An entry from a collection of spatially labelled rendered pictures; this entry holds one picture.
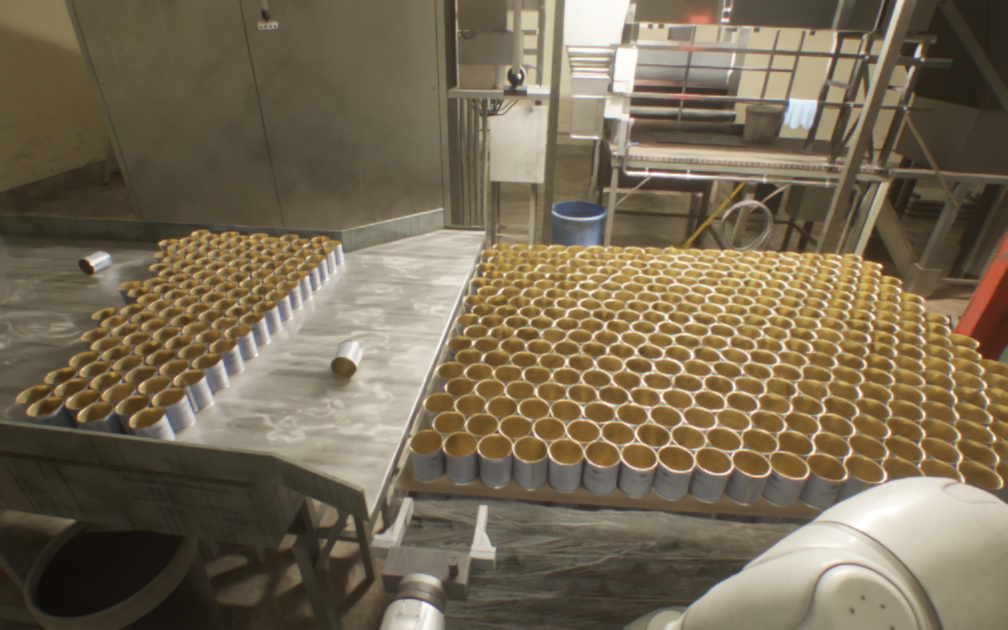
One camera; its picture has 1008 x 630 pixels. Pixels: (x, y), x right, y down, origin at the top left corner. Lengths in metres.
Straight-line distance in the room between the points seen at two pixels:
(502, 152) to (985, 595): 3.52
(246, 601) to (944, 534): 2.19
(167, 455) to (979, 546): 1.25
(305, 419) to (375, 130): 2.61
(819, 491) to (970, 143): 4.27
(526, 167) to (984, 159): 3.47
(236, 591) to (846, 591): 2.20
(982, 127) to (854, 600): 4.86
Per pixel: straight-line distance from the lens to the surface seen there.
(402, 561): 0.86
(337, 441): 1.22
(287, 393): 1.39
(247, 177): 4.14
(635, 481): 1.02
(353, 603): 2.24
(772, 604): 0.44
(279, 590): 2.35
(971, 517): 0.58
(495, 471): 1.01
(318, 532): 2.13
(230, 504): 1.34
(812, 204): 4.89
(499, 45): 3.23
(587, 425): 1.08
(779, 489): 1.09
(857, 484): 1.14
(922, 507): 0.57
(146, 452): 1.29
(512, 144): 3.75
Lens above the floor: 1.89
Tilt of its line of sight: 30 degrees down
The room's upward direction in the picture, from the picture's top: 1 degrees clockwise
